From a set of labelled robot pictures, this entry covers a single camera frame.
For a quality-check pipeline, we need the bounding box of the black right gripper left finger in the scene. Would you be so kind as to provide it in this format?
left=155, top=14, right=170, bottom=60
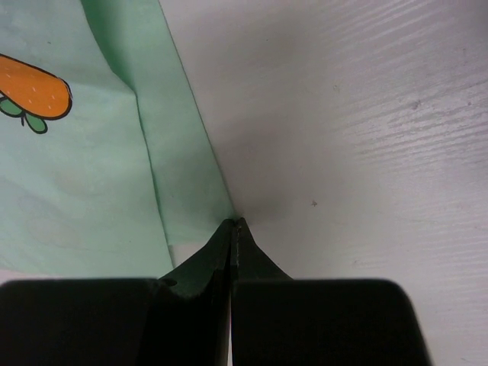
left=161, top=219, right=233, bottom=365

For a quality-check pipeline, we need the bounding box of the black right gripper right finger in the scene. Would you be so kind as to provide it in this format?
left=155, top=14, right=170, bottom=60
left=231, top=218, right=292, bottom=365

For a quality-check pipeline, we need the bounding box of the green cartoon print placemat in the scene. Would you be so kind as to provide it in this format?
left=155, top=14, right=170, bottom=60
left=1, top=1, right=233, bottom=278

